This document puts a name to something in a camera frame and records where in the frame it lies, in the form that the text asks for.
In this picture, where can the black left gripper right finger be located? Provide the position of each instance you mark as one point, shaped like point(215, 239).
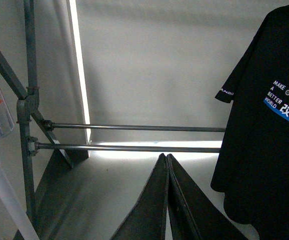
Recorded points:
point(192, 215)

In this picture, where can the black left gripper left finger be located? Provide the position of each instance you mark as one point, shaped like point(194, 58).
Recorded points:
point(147, 219)

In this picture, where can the black printed t-shirt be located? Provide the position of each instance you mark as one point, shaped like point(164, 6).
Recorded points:
point(252, 168)

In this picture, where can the bright led light strip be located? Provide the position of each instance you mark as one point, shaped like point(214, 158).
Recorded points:
point(135, 72)

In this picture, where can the grey rack side frame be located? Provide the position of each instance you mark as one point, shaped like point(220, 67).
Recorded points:
point(27, 109)

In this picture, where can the lower grey rack rail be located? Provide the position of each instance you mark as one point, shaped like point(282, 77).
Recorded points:
point(208, 147)

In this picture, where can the grey rack rail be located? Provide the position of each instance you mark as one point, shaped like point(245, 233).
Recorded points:
point(139, 128)
point(208, 147)

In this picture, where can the upper grey rack rail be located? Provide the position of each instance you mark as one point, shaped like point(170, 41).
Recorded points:
point(139, 128)

